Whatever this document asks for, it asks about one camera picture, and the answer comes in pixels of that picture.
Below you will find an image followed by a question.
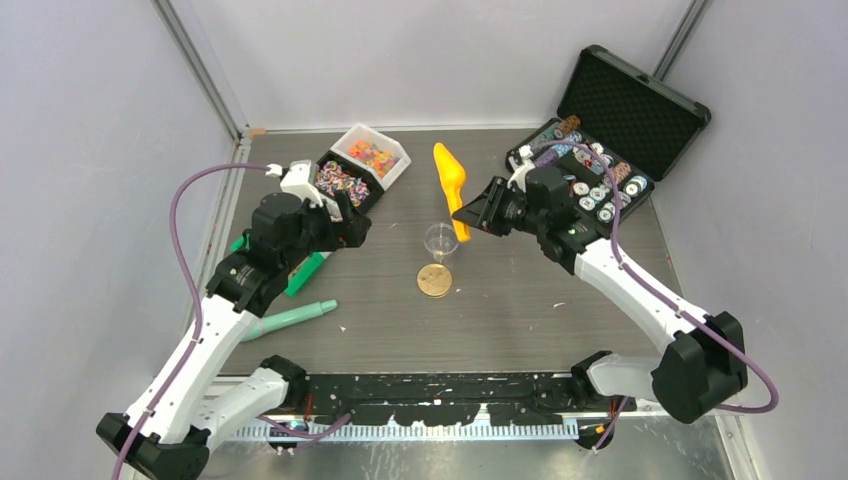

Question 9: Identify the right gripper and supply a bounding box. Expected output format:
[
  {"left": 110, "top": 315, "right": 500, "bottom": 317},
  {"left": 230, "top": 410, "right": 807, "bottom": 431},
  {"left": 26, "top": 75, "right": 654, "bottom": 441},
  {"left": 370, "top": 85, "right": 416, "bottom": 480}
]
[{"left": 454, "top": 175, "right": 547, "bottom": 237}]

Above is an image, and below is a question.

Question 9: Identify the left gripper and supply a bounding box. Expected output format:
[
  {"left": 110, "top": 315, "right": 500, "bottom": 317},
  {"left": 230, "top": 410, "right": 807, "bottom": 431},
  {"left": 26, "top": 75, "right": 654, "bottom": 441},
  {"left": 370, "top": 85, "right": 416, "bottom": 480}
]
[{"left": 281, "top": 189, "right": 370, "bottom": 272}]

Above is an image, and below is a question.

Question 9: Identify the orange plastic scoop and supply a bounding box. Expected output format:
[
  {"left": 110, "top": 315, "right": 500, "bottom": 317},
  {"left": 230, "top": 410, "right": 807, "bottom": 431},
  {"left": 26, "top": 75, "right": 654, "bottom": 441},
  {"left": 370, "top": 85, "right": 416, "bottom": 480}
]
[{"left": 433, "top": 143, "right": 471, "bottom": 243}]

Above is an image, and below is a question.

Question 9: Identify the clear plastic jar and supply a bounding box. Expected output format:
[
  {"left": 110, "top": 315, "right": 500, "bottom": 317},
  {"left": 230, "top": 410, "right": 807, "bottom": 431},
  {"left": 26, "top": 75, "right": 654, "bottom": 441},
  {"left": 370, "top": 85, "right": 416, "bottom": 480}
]
[{"left": 423, "top": 222, "right": 459, "bottom": 263}]

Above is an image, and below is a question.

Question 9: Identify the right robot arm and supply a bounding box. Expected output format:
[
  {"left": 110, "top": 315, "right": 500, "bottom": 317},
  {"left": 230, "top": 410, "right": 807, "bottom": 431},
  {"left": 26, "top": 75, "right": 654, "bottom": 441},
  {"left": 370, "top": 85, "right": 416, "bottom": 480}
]
[{"left": 452, "top": 167, "right": 748, "bottom": 424}]

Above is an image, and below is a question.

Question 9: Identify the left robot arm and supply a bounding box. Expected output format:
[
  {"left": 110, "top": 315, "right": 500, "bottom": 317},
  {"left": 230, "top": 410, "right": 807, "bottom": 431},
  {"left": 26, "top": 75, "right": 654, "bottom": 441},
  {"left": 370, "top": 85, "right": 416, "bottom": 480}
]
[{"left": 96, "top": 193, "right": 372, "bottom": 479}]

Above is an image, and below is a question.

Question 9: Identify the green bin with candies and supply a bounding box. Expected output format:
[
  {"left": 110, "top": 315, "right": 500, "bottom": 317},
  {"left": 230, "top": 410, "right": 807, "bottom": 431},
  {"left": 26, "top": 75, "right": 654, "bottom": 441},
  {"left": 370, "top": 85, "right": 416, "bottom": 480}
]
[{"left": 230, "top": 233, "right": 331, "bottom": 297}]

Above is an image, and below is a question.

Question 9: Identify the white bin with gummy candies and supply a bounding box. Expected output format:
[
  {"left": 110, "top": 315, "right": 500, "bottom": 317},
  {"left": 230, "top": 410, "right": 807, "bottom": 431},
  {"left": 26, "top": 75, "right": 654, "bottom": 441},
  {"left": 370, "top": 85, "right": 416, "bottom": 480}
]
[{"left": 330, "top": 123, "right": 411, "bottom": 190}]

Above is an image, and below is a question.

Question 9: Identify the black bin with lollipops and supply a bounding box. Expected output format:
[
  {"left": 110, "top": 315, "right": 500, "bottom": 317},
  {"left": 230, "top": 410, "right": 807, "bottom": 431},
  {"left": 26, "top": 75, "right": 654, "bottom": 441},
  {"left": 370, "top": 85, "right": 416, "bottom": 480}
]
[{"left": 314, "top": 151, "right": 385, "bottom": 214}]

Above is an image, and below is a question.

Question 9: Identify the gold jar lid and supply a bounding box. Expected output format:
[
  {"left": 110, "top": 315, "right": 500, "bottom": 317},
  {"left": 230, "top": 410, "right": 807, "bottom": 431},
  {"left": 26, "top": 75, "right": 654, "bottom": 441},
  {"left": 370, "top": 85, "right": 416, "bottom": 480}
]
[{"left": 416, "top": 263, "right": 453, "bottom": 298}]

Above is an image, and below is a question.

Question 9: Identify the mint green pen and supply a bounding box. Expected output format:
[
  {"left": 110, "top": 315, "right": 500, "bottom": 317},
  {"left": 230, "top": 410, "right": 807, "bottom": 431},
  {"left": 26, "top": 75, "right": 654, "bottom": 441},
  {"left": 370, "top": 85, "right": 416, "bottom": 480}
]
[{"left": 241, "top": 300, "right": 338, "bottom": 343}]

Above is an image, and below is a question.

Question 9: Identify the black poker chip case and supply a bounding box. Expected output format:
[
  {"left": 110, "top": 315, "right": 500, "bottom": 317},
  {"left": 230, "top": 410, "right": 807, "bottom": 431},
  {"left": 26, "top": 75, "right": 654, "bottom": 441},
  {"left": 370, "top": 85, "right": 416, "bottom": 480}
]
[{"left": 505, "top": 45, "right": 711, "bottom": 237}]

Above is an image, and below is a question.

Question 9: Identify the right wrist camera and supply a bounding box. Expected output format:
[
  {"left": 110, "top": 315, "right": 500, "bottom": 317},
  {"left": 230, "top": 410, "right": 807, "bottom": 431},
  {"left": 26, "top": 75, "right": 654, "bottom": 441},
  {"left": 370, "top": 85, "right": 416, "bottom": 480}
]
[{"left": 507, "top": 145, "right": 535, "bottom": 192}]

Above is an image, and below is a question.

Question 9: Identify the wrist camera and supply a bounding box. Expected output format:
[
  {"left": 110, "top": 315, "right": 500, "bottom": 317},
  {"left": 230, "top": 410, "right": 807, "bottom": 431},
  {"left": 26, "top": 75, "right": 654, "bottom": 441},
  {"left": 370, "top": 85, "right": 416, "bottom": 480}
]
[
  {"left": 280, "top": 159, "right": 324, "bottom": 208},
  {"left": 507, "top": 145, "right": 535, "bottom": 192}
]

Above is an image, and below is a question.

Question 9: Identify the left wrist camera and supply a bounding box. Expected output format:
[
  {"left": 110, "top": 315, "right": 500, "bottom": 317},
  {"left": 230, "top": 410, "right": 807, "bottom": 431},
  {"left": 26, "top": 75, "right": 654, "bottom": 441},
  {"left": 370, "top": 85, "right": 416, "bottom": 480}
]
[{"left": 280, "top": 159, "right": 324, "bottom": 208}]

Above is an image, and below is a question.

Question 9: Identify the aluminium frame rail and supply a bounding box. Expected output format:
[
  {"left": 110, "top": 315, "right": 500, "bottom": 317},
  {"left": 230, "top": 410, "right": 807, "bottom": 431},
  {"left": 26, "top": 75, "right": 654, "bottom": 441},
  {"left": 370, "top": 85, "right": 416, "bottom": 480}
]
[{"left": 151, "top": 0, "right": 246, "bottom": 144}]

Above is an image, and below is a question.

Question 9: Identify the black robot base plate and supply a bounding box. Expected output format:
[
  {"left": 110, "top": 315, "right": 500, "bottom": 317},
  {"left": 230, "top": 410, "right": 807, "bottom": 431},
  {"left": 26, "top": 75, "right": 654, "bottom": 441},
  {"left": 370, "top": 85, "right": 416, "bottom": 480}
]
[{"left": 271, "top": 372, "right": 621, "bottom": 427}]

